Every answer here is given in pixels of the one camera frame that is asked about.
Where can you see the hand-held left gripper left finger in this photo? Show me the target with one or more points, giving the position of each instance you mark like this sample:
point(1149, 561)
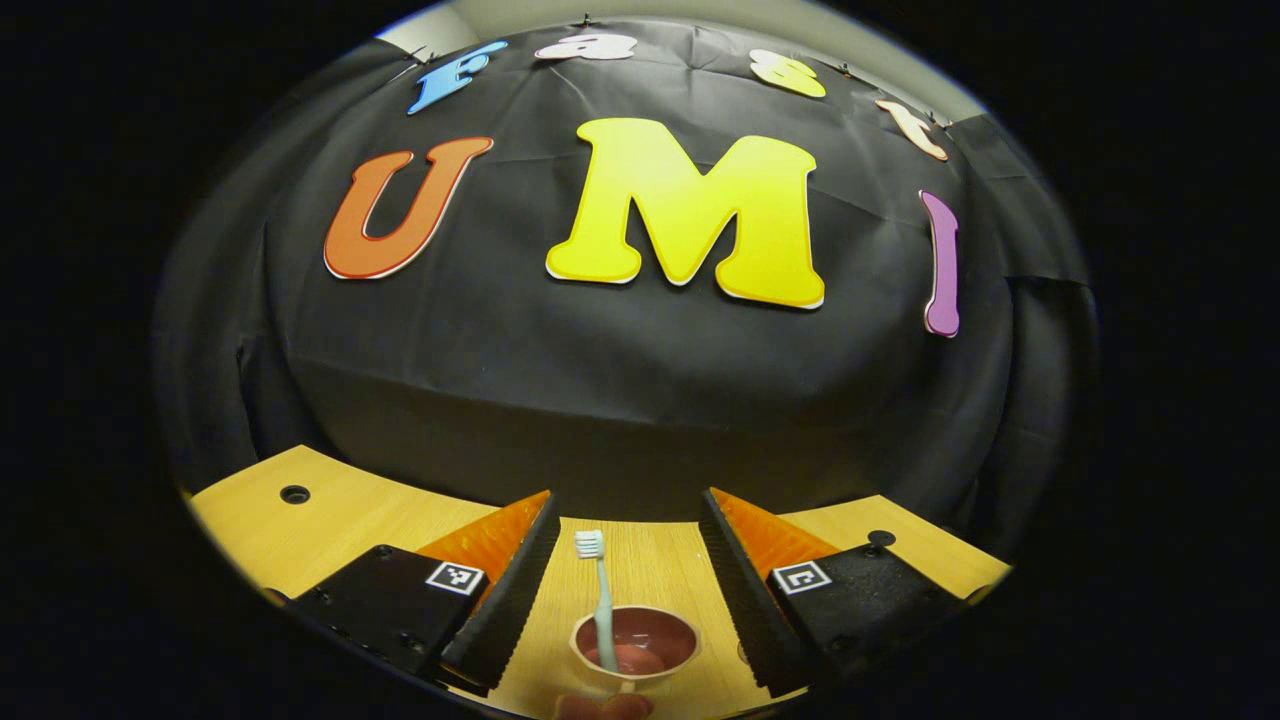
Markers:
point(510, 600)

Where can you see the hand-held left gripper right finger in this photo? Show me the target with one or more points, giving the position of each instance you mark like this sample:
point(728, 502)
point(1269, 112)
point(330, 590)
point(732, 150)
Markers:
point(750, 600)

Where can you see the light green toothbrush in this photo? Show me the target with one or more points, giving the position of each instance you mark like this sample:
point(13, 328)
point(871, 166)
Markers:
point(604, 600)

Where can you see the beige cup with brown inside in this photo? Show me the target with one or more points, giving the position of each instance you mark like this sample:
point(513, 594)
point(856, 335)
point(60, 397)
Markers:
point(655, 640)

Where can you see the light wooden desktop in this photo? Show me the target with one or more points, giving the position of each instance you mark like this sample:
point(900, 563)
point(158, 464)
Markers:
point(330, 540)

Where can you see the black backdrop cloth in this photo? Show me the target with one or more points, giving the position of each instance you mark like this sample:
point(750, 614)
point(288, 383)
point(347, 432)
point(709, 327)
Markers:
point(500, 380)

